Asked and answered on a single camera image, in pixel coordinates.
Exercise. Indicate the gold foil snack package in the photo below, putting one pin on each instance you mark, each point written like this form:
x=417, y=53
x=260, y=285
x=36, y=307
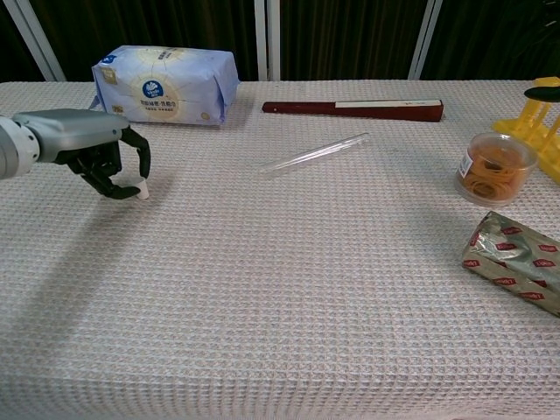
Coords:
x=516, y=258

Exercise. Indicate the dark red folded fan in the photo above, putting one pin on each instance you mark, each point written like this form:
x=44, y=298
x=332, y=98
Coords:
x=350, y=110

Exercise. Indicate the beige waffle tablecloth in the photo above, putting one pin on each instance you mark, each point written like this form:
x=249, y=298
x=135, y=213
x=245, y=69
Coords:
x=262, y=284

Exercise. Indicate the blue tissue pack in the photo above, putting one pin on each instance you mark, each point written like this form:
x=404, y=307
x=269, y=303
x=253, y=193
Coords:
x=166, y=87

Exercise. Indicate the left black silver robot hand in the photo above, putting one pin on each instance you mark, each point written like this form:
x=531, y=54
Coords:
x=74, y=129

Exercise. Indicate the yellow plastic tray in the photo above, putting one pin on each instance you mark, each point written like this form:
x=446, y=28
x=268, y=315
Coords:
x=536, y=127

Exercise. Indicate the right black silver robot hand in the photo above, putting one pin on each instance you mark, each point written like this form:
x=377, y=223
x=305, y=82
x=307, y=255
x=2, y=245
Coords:
x=544, y=93

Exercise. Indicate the clear glass tube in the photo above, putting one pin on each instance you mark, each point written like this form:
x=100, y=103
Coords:
x=312, y=154

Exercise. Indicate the clear jar of rubber bands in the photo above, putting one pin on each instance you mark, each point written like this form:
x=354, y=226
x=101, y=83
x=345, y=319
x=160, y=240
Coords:
x=494, y=172

